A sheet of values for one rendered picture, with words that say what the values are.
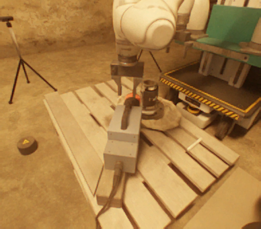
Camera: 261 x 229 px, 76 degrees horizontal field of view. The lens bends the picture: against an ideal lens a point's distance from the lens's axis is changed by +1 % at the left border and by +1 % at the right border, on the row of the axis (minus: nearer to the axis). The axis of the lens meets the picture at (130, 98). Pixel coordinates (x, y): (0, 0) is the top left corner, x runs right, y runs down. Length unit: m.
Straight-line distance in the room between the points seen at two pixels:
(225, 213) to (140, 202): 0.45
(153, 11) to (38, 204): 1.01
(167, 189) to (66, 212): 0.50
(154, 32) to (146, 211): 0.70
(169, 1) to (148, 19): 0.08
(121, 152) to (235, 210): 0.66
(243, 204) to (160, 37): 0.97
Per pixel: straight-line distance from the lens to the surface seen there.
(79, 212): 1.02
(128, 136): 0.75
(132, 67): 0.66
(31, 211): 1.10
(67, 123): 1.20
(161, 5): 0.46
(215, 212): 1.08
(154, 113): 1.20
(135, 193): 0.88
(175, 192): 0.91
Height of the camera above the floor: 0.92
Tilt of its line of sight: 34 degrees down
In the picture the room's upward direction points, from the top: 2 degrees clockwise
